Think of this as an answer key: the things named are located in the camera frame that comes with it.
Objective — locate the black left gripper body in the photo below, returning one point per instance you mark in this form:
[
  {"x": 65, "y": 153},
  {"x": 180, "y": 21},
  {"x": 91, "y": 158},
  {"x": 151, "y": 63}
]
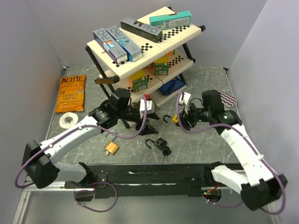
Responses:
[{"x": 134, "y": 116}]

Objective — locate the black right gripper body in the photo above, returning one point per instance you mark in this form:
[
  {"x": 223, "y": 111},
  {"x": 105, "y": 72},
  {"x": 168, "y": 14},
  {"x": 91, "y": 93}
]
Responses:
[{"x": 194, "y": 115}]

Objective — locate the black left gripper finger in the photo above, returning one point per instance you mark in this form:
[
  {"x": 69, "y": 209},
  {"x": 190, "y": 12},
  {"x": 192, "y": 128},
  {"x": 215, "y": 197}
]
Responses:
[
  {"x": 153, "y": 116},
  {"x": 148, "y": 129}
]

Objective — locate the yellow padlock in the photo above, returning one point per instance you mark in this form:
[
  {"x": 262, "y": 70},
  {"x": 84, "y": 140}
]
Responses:
[{"x": 174, "y": 119}]

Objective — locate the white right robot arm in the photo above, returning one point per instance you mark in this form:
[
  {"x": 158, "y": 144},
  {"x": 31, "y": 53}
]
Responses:
[{"x": 260, "y": 185}]

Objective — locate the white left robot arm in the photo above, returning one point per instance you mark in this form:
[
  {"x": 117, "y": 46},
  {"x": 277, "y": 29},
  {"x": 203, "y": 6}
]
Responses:
[{"x": 41, "y": 161}]

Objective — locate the black-headed key bunch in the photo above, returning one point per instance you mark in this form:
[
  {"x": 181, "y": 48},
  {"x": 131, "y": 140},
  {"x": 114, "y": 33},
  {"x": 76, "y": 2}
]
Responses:
[{"x": 166, "y": 151}]

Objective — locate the black round padlock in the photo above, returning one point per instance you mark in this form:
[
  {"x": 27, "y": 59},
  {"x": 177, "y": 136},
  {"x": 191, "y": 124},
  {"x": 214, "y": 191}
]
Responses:
[{"x": 160, "y": 143}]

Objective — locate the green yellow box front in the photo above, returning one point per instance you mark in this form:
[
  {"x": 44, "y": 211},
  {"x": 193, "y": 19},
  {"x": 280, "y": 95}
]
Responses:
[{"x": 138, "y": 81}]

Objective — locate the green yellow box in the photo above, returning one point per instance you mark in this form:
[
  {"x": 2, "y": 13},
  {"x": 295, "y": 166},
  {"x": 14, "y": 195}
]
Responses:
[
  {"x": 161, "y": 66},
  {"x": 138, "y": 81}
]

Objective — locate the blue snack bag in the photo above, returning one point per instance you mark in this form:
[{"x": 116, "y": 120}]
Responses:
[{"x": 171, "y": 86}]

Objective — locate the purple wavy sponge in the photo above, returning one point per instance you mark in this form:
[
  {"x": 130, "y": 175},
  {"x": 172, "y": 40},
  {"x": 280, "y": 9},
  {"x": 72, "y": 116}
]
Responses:
[{"x": 228, "y": 100}]

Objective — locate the large brass padlock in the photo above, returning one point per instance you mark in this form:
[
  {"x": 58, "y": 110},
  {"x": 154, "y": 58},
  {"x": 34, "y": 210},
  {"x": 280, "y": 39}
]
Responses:
[{"x": 111, "y": 147}]

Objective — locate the cream three-tier shelf rack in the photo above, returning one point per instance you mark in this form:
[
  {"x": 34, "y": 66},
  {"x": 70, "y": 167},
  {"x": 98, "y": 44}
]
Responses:
[{"x": 173, "y": 39}]

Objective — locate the green yellow box rear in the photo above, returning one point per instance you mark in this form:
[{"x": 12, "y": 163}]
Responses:
[{"x": 161, "y": 66}]

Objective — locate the blue R+O box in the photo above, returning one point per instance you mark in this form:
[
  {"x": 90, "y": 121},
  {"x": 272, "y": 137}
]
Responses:
[{"x": 133, "y": 51}]

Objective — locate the orange Kettle chips bag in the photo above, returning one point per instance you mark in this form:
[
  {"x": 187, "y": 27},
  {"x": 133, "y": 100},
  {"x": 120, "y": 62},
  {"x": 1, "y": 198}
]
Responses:
[{"x": 71, "y": 94}]

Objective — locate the white tape roll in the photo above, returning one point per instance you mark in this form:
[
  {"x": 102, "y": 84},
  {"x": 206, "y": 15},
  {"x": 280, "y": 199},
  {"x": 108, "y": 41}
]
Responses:
[{"x": 68, "y": 120}]

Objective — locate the dark grey R+O box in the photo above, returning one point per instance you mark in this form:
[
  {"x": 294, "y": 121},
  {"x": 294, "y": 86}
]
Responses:
[{"x": 143, "y": 30}]

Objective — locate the purple R+O box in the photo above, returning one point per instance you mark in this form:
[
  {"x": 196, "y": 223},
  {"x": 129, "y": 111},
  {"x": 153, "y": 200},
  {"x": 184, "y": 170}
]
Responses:
[{"x": 110, "y": 45}]

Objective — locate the teal toothpaste box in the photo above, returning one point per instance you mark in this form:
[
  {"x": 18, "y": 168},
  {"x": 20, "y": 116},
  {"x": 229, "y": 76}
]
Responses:
[{"x": 167, "y": 21}]

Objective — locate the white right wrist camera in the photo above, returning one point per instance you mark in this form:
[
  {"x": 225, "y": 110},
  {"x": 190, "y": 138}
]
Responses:
[{"x": 184, "y": 98}]

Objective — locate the brown wooden-handled tool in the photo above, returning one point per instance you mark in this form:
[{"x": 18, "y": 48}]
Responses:
[{"x": 107, "y": 80}]

